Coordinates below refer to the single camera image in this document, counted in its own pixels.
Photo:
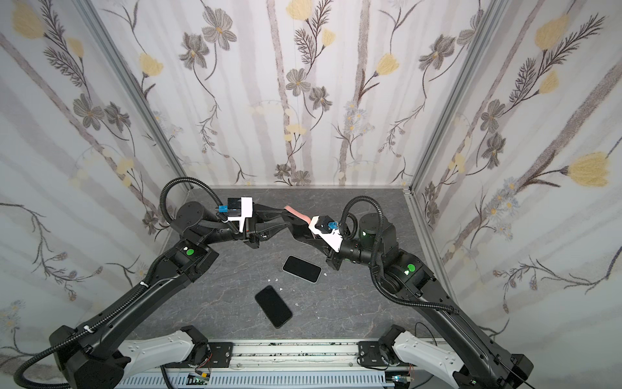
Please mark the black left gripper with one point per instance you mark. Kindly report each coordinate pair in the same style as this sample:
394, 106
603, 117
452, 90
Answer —
253, 226

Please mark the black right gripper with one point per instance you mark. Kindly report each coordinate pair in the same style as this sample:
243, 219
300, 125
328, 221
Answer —
317, 241

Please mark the pink phone case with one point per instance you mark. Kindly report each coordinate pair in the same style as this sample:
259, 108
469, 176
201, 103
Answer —
297, 214

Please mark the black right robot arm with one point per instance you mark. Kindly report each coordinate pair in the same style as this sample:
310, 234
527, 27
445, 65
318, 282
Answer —
472, 360

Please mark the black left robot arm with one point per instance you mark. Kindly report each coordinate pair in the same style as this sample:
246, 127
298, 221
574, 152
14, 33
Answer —
97, 355

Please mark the phone in white case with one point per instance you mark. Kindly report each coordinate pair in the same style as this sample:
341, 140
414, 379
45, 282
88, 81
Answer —
302, 269

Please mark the phone in black case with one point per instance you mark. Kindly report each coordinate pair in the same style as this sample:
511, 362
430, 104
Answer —
273, 306

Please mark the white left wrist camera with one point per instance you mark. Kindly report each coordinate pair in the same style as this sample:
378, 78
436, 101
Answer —
236, 211

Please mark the aluminium mounting rail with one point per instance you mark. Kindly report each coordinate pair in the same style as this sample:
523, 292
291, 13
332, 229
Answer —
291, 357

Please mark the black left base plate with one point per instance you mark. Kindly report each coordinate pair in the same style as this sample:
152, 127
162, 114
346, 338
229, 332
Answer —
222, 353

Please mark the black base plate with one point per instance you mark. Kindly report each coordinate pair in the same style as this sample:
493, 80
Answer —
369, 355
222, 353

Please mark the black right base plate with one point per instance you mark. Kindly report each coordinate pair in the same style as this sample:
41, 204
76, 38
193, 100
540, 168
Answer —
369, 355

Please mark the white perforated cable duct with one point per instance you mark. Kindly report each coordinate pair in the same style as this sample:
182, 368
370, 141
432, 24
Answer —
286, 379

